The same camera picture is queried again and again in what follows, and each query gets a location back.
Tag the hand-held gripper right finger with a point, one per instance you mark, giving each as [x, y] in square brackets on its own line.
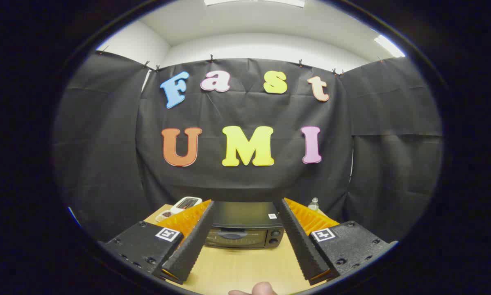
[305, 250]

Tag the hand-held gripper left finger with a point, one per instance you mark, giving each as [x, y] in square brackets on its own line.
[194, 246]

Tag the black toaster oven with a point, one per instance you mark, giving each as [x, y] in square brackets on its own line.
[245, 215]

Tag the white pop-up toaster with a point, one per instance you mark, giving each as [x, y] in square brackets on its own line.
[186, 203]

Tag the green label drink bottle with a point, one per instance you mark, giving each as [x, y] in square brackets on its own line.
[313, 205]

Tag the long ceiling light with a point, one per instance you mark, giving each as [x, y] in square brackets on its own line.
[389, 46]
[253, 2]

